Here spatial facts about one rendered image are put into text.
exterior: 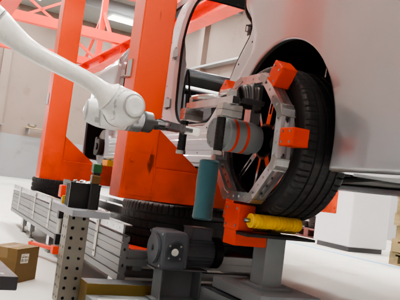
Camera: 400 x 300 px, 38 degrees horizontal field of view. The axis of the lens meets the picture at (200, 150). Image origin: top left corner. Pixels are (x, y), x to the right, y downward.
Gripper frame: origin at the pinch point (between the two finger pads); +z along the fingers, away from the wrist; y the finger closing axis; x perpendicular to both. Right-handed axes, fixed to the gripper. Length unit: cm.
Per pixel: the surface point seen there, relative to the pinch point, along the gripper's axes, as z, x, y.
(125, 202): 17, -33, -102
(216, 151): 10.5, -6.0, 2.6
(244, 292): 39, -60, -7
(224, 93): 13.1, 17.6, -2.9
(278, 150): 32.7, -2.0, 11.4
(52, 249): 3, -73, -182
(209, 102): 13.2, 14.7, -14.4
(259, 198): 36.0, -21.1, -2.4
